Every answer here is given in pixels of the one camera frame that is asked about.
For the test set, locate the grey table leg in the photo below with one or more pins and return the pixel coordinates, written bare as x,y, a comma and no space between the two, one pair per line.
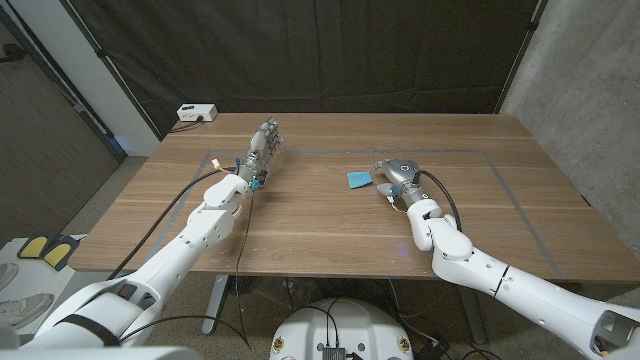
216,305
472,315

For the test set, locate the black backdrop stand pole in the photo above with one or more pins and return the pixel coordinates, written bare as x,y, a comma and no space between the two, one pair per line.
520,55
107,65

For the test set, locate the white power box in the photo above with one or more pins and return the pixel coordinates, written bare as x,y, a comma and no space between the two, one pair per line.
196,112

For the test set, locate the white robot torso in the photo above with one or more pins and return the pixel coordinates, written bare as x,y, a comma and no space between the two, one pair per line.
360,325

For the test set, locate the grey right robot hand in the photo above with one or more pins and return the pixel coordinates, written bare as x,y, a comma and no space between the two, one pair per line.
402,172

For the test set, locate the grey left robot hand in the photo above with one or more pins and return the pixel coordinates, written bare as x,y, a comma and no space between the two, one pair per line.
257,152

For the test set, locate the blue sticky note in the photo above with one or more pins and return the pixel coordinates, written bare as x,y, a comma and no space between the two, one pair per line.
359,180

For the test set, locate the yellow foot pedal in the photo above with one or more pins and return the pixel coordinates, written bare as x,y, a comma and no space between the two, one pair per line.
33,247
57,255

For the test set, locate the black backdrop cloth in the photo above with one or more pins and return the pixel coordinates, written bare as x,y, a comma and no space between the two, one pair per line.
320,50

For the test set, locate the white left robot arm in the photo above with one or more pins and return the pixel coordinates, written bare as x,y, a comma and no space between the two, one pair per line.
175,255

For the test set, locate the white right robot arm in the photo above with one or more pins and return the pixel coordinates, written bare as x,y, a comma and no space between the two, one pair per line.
525,295

